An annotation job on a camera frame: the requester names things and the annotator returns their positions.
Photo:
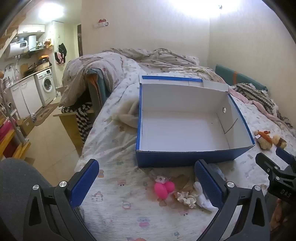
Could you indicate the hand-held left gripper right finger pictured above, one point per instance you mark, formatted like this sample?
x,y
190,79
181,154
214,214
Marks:
x,y
208,183

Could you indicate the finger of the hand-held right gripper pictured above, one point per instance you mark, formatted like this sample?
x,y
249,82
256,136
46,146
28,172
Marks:
x,y
286,156
268,165

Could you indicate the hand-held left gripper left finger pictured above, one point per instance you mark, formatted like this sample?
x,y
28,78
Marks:
x,y
84,183

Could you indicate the cream lace scrunchie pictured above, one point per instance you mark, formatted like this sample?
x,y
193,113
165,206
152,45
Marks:
x,y
185,198

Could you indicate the blue cardboard box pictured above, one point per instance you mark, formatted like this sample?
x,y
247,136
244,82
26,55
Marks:
x,y
185,129

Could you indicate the small brown plush toy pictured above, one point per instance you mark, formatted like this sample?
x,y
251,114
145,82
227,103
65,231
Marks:
x,y
278,140

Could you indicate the brown plush bear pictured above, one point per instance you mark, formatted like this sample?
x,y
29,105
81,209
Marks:
x,y
263,141

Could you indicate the wooden table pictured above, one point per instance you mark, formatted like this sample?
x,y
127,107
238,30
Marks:
x,y
69,127

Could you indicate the black white striped cloth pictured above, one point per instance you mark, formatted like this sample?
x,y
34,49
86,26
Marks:
x,y
82,120

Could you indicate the patterned knitted blanket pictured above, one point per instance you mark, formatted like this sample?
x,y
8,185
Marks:
x,y
259,95

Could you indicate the grey fabric chair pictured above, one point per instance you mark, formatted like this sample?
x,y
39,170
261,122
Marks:
x,y
13,185

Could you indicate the pink cloth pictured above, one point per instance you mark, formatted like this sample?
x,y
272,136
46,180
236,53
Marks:
x,y
242,98

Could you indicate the yellow rack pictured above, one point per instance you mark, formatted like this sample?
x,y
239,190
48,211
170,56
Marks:
x,y
19,148

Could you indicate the brown floor rug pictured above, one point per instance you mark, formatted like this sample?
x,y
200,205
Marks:
x,y
45,114

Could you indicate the cream fleece blanket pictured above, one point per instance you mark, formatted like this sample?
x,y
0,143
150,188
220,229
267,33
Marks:
x,y
129,113

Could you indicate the teal padded bed board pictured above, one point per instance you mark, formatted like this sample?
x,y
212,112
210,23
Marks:
x,y
101,88
245,77

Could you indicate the red bin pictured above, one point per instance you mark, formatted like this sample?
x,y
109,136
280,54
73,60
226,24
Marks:
x,y
7,132

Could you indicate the grey metal pole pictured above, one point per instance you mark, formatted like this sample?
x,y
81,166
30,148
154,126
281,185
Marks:
x,y
11,115

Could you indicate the white kitchen cabinet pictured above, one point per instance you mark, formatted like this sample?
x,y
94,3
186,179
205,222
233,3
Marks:
x,y
25,97

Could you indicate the white washing machine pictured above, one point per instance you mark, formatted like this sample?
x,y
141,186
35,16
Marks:
x,y
46,85

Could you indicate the beige printed duvet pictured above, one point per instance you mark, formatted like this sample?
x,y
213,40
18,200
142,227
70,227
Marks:
x,y
104,62

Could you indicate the pink hanging garment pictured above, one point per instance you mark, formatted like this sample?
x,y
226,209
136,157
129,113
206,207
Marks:
x,y
59,58

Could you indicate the black hanging garment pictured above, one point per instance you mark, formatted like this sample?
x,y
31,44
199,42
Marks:
x,y
62,48

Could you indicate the dark brown door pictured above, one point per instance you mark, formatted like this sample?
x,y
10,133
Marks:
x,y
80,39

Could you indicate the range hood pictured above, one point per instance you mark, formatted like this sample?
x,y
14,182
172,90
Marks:
x,y
33,44

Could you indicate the tall white cabinet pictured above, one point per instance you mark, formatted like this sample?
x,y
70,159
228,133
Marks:
x,y
57,34

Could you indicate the white water heater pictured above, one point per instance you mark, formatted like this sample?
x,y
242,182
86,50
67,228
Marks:
x,y
16,48

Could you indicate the red white wall decoration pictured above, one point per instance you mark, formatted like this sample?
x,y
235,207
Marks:
x,y
101,23

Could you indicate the white wall cabinet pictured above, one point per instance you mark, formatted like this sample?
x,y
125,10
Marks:
x,y
31,29

